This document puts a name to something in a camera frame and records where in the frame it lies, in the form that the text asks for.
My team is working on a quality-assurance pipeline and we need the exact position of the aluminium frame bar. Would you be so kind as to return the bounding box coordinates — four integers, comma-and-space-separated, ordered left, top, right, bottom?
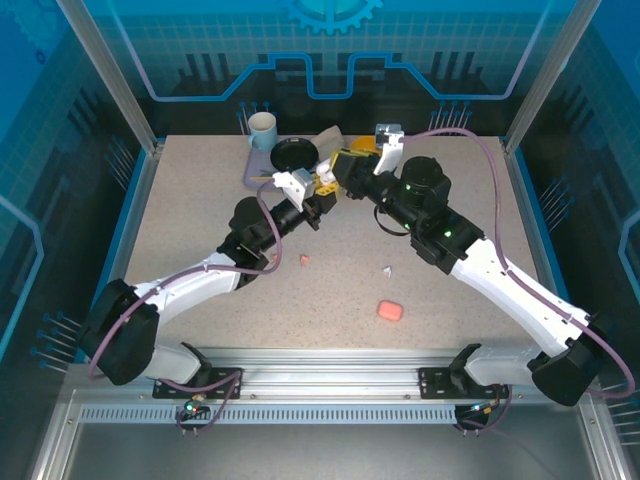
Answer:
579, 399, 634, 480
27, 389, 84, 480

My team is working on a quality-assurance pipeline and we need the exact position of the pink eraser block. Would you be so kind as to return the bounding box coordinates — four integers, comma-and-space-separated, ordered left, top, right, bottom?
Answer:
376, 299, 405, 322

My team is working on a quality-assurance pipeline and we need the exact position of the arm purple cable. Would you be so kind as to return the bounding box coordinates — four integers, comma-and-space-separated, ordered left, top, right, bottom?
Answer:
88, 179, 286, 437
399, 127, 637, 437

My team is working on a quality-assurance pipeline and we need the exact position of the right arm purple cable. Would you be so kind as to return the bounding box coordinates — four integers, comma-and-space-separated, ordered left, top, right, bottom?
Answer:
399, 127, 637, 437

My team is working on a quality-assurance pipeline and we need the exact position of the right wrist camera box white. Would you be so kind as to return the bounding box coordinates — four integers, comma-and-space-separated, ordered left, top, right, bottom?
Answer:
373, 122, 406, 177

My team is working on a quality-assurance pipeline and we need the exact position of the lavender serving tray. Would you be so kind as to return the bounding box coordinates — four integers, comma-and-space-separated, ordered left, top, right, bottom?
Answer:
241, 134, 301, 191

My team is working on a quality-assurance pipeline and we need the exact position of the aluminium corner post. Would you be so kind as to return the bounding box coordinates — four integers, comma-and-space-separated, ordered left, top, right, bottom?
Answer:
55, 0, 165, 157
501, 0, 604, 157

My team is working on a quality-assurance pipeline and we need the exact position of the black round plate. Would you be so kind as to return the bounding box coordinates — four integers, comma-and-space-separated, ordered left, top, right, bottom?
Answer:
269, 138, 320, 174

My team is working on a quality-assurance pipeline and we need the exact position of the beige folded cloth napkin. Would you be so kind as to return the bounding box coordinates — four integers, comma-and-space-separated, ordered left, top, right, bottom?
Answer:
312, 124, 347, 157

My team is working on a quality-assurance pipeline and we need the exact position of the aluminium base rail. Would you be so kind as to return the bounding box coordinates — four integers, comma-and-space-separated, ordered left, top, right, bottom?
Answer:
67, 346, 601, 407

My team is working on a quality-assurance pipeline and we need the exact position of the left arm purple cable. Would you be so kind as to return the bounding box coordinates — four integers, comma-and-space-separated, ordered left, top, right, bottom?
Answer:
88, 179, 286, 437

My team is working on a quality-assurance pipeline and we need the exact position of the light blue mug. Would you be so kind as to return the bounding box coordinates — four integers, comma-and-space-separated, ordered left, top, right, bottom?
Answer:
247, 111, 279, 152

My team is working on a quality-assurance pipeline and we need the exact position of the slotted grey cable duct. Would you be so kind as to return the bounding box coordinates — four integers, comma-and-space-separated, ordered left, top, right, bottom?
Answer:
78, 405, 459, 426

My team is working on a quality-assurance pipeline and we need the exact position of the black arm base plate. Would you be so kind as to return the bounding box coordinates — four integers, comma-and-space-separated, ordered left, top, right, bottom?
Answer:
417, 367, 510, 400
152, 367, 245, 400

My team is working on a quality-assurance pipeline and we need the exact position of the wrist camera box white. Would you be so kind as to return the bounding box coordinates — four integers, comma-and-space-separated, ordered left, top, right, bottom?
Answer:
271, 168, 315, 212
373, 122, 406, 177

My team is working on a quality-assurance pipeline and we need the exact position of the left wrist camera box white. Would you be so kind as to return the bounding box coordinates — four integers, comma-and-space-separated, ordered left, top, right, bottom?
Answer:
271, 168, 315, 212

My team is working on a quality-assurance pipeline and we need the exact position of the aluminium table side rail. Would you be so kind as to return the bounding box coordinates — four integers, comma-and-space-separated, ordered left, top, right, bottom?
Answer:
501, 139, 574, 331
102, 142, 165, 301

